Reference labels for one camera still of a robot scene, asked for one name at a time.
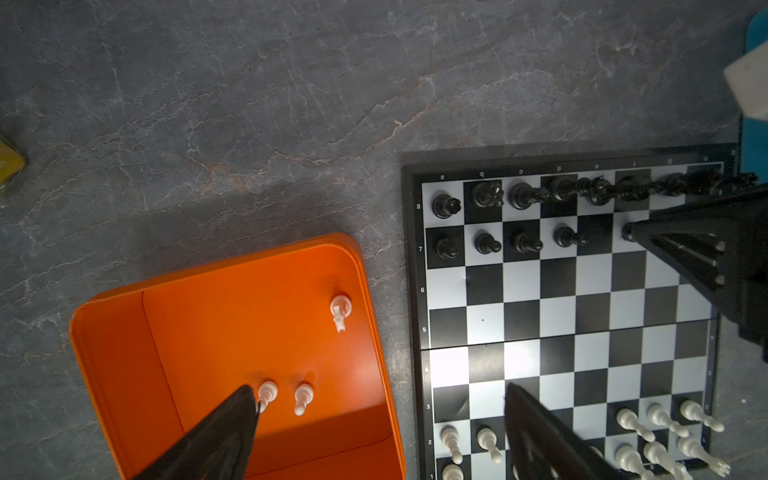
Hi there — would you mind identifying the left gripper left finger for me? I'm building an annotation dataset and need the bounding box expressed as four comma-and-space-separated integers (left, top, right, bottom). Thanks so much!
136, 385, 259, 479

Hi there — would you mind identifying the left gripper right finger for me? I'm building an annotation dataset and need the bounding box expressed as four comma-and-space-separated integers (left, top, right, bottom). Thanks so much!
504, 383, 624, 479

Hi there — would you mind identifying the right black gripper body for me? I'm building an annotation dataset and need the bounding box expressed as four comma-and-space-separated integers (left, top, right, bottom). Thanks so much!
621, 185, 767, 360

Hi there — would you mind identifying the white chess pawn in tray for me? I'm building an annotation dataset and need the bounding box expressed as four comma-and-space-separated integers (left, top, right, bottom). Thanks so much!
256, 380, 279, 414
294, 383, 314, 416

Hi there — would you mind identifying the orange plastic tray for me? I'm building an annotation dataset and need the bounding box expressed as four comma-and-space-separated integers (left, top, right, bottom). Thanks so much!
70, 233, 406, 479

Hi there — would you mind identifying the white chess piece in tray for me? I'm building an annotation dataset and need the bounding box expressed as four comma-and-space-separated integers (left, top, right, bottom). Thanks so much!
330, 294, 352, 332

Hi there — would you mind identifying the blue plastic tray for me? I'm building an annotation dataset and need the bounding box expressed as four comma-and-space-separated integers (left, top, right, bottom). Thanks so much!
739, 9, 767, 184

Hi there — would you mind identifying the black white chess board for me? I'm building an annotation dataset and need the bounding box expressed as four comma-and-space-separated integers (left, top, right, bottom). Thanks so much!
403, 144, 736, 479

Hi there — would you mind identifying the yellow jar black lid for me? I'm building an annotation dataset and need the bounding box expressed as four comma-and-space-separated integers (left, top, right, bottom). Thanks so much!
0, 136, 27, 193

